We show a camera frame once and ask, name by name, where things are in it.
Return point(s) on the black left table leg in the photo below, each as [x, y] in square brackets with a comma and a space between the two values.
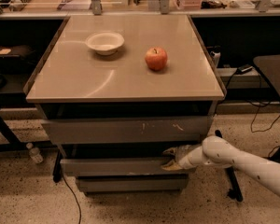
[19, 126]

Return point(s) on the black table leg frame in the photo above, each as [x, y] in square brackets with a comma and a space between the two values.
[228, 171]

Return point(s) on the grey drawer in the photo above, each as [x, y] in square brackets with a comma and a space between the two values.
[117, 167]
[132, 183]
[133, 130]

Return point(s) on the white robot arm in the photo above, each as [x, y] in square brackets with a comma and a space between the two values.
[208, 153]

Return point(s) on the clear plastic bottle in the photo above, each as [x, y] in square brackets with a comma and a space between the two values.
[34, 153]

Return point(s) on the grey bottom drawer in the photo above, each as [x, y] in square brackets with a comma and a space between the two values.
[132, 183]

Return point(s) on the grey top drawer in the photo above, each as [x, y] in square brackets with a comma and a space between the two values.
[133, 130]

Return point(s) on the dark round table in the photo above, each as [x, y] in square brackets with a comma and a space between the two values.
[269, 68]

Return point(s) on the white bowl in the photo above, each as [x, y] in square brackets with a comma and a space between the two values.
[105, 43]

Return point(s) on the black phone device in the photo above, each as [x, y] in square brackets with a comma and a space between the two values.
[243, 69]

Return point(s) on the red apple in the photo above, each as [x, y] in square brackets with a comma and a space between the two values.
[156, 58]

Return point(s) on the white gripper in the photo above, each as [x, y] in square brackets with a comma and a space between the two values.
[186, 158]

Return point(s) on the grey drawer cabinet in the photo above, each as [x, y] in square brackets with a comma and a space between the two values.
[74, 82]

